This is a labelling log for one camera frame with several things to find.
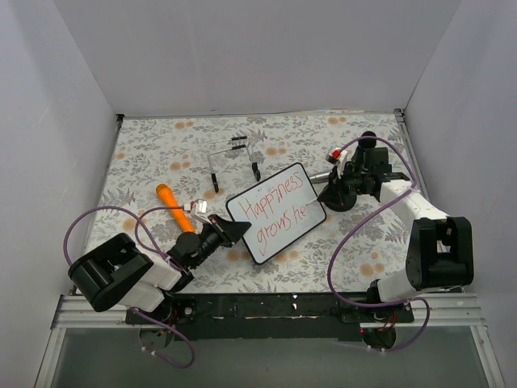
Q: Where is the black framed whiteboard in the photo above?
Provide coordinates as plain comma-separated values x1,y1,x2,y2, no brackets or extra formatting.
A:
225,162,326,264

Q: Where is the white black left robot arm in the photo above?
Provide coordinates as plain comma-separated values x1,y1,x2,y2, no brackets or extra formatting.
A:
68,214,251,323

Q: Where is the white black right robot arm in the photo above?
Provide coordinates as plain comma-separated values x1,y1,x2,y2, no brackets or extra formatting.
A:
317,145,474,322

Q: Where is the black microphone stand base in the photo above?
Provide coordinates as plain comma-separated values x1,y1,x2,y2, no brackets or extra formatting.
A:
319,191,357,213

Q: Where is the silver metal microphone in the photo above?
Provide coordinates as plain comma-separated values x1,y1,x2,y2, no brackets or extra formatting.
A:
309,171,330,184

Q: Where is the black microphone on stand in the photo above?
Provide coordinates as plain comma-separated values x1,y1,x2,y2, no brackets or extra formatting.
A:
359,131,376,149

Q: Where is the orange toy microphone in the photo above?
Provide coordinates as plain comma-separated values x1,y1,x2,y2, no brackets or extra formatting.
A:
156,183,195,233

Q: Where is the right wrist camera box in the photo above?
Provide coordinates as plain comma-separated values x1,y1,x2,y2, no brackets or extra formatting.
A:
326,147,348,168

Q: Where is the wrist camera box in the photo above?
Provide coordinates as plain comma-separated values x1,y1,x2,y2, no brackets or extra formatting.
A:
326,147,348,168
183,199,209,223

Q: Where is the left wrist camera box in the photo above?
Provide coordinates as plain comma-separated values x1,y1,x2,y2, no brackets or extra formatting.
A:
183,199,209,223

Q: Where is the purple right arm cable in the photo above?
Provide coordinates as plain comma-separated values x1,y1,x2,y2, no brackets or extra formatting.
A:
326,135,431,353

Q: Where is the black front mounting rail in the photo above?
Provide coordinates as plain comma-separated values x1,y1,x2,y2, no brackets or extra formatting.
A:
146,293,414,342

